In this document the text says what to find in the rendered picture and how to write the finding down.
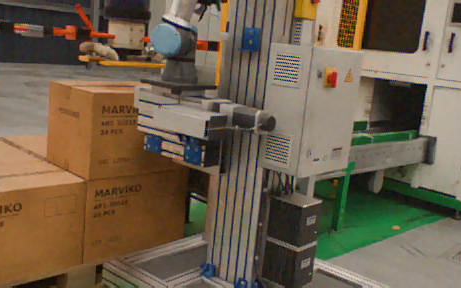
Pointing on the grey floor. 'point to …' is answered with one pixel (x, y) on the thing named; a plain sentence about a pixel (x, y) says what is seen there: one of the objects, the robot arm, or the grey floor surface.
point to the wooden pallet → (74, 276)
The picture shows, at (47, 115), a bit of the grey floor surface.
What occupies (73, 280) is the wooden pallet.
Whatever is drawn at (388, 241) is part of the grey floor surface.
